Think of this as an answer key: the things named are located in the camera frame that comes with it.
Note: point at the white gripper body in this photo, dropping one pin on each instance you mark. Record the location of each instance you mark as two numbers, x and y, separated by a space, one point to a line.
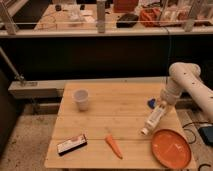
163 106

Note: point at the white plastic bottle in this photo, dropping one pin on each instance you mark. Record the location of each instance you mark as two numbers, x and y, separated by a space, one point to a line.
153 120

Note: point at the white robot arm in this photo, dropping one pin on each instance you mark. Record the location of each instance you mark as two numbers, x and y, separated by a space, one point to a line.
186 77

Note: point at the orange ceramic bowl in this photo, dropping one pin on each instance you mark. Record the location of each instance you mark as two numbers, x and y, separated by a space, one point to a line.
170 149

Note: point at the blue rectangular block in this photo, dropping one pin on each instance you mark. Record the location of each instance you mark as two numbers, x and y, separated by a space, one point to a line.
152 103

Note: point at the black power adapter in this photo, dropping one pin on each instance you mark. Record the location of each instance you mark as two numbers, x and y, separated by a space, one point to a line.
206 134

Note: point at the orange carrot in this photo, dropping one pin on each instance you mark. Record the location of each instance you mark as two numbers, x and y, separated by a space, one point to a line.
113 145

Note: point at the translucent plastic cup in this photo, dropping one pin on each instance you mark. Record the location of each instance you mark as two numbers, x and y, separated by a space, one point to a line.
81 99

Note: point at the orange basket on bench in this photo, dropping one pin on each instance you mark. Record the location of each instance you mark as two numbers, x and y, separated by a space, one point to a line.
149 17

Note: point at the black pouch on bench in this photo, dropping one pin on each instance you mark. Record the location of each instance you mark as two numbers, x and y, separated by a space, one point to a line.
127 20

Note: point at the black and red box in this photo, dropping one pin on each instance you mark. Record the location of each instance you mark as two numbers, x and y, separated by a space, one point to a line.
71 144

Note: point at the grey metal rail beam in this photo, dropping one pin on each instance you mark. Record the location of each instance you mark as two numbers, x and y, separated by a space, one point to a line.
55 88

